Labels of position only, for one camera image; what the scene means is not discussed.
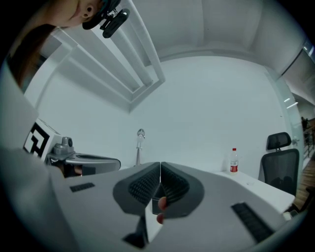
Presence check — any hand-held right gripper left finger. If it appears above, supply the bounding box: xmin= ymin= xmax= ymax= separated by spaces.
xmin=49 ymin=161 xmax=161 ymax=252

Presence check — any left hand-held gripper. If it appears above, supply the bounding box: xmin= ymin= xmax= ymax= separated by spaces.
xmin=23 ymin=118 xmax=122 ymax=178

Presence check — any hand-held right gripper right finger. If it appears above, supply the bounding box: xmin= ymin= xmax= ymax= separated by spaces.
xmin=147 ymin=161 xmax=295 ymax=252

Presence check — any person's white top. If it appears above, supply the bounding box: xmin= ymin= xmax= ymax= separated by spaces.
xmin=0 ymin=61 xmax=72 ymax=252

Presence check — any silver desk lamp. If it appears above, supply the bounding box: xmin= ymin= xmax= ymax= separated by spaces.
xmin=133 ymin=128 xmax=146 ymax=167

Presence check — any clear bottle with red label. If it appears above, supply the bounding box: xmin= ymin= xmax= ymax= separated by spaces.
xmin=229 ymin=147 xmax=239 ymax=176

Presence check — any black mesh office chair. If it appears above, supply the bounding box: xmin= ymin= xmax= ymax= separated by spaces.
xmin=257 ymin=131 xmax=301 ymax=197

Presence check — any white ceiling light fixture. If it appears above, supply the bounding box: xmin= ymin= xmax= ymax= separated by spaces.
xmin=49 ymin=0 xmax=166 ymax=114

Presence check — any person's face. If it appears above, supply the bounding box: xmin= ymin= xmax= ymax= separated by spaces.
xmin=48 ymin=0 xmax=104 ymax=28

